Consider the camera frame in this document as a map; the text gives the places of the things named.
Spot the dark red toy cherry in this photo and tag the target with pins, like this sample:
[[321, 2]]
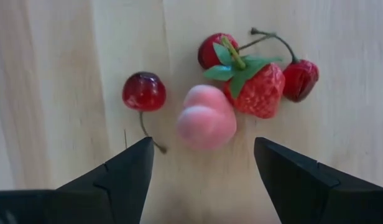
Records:
[[207, 53]]

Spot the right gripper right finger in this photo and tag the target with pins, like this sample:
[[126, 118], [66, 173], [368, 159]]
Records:
[[319, 202]]

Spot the small pink toy peach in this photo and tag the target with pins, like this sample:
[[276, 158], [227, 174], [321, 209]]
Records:
[[207, 121]]

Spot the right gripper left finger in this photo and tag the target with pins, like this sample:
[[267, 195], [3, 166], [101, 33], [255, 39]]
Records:
[[85, 205]]

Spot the red toy strawberry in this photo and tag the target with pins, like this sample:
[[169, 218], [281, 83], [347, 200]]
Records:
[[258, 93]]

